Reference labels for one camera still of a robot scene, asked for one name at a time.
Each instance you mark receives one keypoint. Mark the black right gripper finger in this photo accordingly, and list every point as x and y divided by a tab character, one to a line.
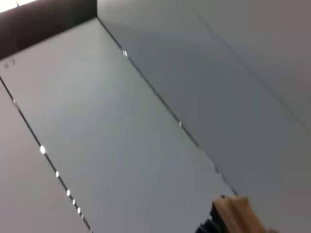
213	225

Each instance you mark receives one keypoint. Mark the khaki canvas food bag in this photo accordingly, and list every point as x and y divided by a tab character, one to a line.
238	213

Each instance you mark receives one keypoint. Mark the bright ceiling light panel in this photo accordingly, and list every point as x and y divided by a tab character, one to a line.
14	3

